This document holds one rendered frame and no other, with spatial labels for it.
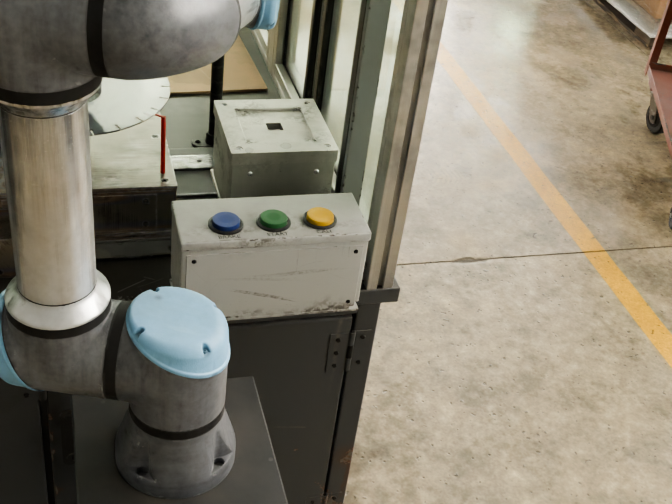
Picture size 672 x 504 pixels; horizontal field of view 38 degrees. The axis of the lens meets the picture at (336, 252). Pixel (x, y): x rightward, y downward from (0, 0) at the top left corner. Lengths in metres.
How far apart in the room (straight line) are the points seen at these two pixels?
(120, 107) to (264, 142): 0.24
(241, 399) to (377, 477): 0.97
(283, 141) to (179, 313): 0.56
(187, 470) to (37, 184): 0.41
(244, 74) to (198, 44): 1.25
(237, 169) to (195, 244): 0.25
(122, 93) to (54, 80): 0.70
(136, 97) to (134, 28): 0.74
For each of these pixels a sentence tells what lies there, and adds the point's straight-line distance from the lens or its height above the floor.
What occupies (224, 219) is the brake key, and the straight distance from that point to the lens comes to 1.39.
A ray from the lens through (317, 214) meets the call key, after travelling 1.42.
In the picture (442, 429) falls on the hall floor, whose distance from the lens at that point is 2.41.
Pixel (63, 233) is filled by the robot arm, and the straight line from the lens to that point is 1.03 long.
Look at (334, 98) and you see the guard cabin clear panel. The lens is 1.75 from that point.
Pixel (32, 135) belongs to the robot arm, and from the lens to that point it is 0.96.
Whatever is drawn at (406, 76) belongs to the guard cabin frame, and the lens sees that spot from 1.35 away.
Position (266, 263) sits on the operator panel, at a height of 0.85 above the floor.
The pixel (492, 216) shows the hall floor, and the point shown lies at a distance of 3.20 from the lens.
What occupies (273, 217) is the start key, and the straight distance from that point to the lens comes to 1.40.
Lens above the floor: 1.70
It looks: 36 degrees down
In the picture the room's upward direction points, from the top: 8 degrees clockwise
